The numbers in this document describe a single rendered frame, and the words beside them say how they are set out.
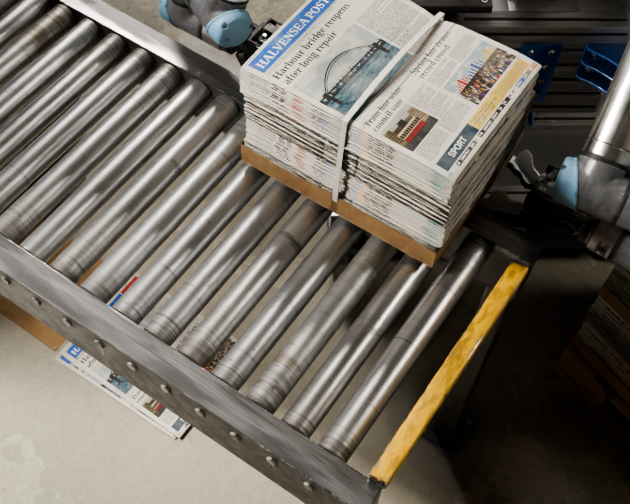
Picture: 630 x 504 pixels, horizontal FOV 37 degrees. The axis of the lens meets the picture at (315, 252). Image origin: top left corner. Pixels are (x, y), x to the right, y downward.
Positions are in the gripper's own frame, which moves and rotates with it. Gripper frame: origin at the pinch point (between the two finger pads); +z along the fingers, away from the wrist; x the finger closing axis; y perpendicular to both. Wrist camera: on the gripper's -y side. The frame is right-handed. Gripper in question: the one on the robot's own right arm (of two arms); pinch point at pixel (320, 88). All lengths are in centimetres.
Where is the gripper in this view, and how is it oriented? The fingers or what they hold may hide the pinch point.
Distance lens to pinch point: 174.3
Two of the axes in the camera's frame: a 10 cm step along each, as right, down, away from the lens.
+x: 5.6, -6.9, 4.6
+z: 8.3, 4.9, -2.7
